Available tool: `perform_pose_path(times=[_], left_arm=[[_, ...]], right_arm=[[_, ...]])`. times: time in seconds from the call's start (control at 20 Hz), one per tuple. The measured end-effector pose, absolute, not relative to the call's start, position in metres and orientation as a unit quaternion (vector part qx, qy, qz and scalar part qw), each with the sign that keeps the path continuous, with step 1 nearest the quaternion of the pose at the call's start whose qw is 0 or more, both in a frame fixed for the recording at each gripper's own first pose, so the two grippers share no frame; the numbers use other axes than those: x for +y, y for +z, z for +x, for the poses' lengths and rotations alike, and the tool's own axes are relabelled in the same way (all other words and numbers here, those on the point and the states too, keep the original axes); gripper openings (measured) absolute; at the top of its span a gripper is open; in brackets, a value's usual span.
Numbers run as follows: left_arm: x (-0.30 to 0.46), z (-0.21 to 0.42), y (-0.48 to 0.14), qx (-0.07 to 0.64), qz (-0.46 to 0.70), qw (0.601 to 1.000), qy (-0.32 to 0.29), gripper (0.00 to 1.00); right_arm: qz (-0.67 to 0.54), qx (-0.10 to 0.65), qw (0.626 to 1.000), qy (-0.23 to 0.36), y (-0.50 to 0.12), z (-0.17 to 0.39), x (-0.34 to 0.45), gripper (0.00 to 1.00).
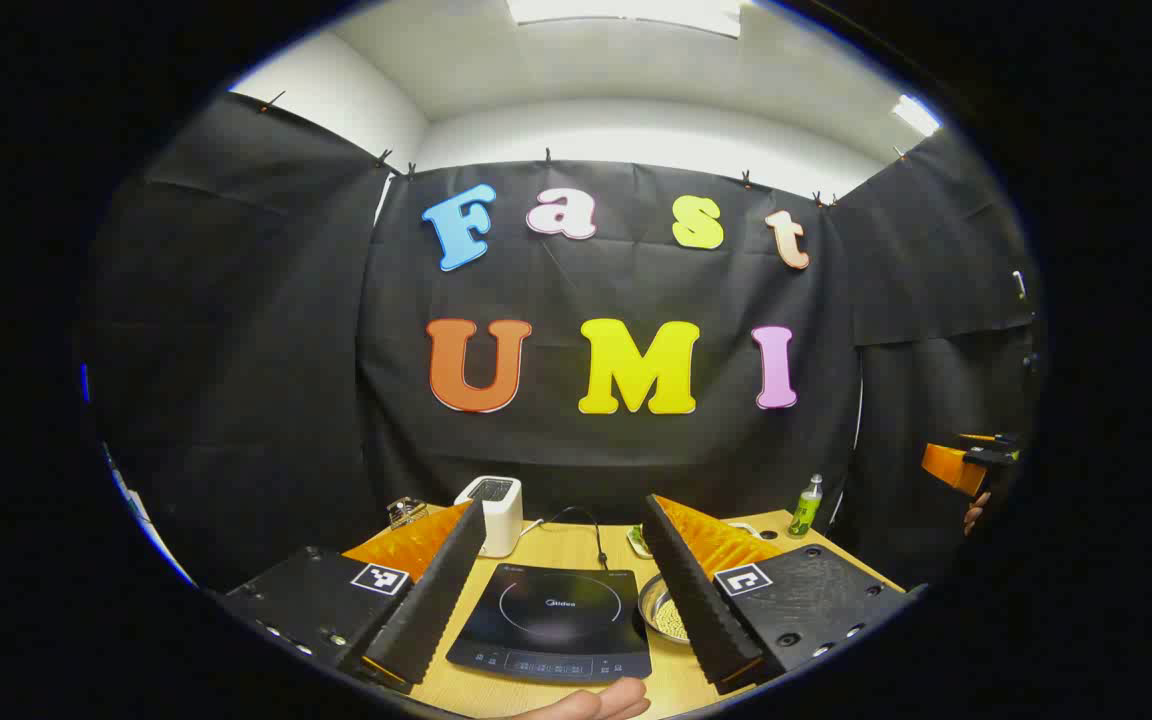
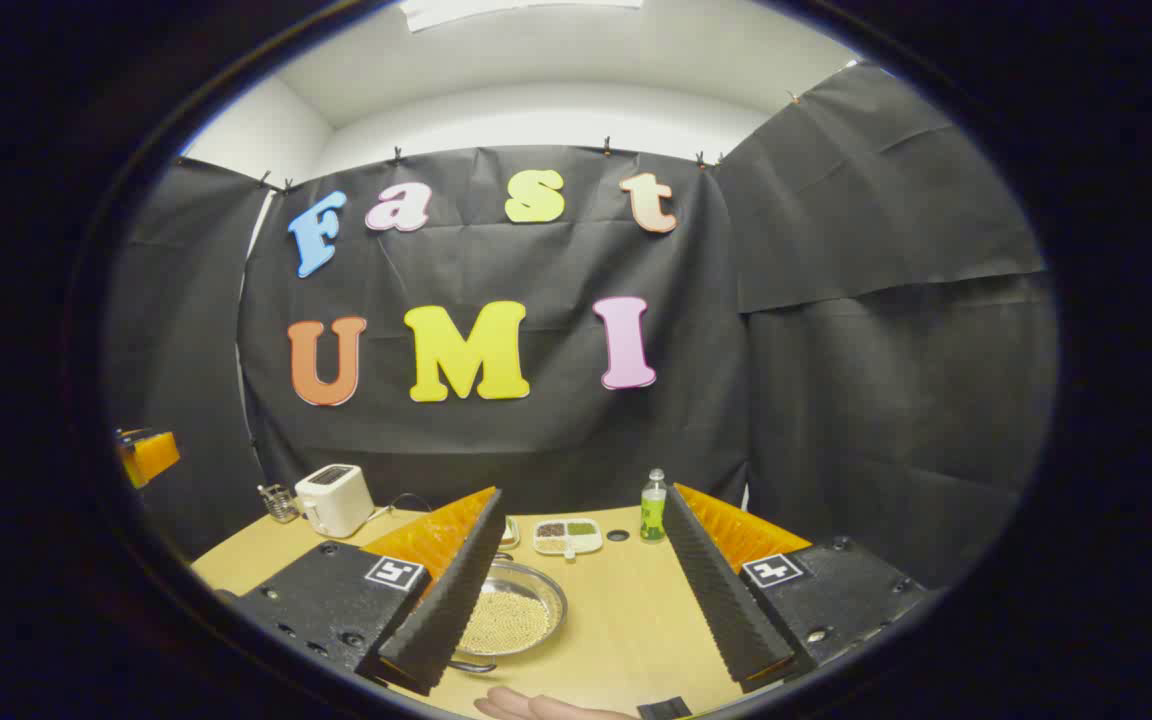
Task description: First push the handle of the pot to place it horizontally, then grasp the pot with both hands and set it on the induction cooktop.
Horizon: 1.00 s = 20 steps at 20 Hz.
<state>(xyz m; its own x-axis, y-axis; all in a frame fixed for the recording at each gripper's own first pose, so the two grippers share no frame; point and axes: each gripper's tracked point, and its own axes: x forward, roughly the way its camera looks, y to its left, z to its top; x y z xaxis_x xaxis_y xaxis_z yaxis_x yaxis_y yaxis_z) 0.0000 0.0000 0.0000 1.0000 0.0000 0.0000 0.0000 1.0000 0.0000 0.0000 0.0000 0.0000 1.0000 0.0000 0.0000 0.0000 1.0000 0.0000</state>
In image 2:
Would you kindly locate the pile of red beans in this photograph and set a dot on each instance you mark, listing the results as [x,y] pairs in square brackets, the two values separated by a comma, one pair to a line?
[550,529]

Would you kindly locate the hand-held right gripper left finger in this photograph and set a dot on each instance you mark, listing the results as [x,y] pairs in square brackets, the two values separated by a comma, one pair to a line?
[456,600]

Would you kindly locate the white divided tray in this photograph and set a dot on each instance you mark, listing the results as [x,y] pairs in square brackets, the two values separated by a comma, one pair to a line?
[588,543]

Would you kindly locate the stainless steel pot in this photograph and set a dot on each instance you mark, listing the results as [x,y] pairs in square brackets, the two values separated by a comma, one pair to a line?
[539,583]

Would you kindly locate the pile of soybeans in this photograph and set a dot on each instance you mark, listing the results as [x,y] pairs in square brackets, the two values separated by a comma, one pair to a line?
[506,622]

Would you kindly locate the white toaster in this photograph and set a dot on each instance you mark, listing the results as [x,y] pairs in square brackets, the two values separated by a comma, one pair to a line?
[334,505]

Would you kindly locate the green label drink bottle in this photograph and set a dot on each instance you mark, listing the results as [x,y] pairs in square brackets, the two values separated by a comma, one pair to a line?
[653,515]

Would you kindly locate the pile of green mung beans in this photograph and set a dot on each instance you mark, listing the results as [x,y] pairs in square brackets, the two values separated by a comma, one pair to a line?
[582,527]

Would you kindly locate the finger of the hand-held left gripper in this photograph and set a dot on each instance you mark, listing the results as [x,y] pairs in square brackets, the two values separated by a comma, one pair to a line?
[151,457]

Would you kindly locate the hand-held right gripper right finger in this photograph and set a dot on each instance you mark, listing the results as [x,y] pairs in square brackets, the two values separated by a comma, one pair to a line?
[721,600]

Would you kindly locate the black backdrop cloth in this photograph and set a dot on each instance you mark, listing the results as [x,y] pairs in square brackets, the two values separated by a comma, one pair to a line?
[536,440]

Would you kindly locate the white sandwich plate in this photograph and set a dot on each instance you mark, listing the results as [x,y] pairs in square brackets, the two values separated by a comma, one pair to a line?
[510,535]

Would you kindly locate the large ceiling light panel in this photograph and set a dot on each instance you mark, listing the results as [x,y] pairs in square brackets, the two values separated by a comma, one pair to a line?
[516,10]

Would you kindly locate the small heap of yellow beans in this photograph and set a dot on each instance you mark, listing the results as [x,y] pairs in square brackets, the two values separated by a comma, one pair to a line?
[551,545]

